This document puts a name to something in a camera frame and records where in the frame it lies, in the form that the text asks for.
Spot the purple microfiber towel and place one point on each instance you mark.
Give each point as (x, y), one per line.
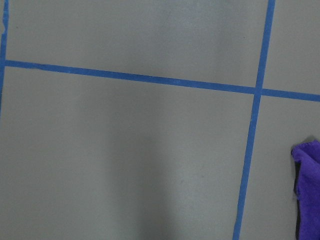
(306, 157)

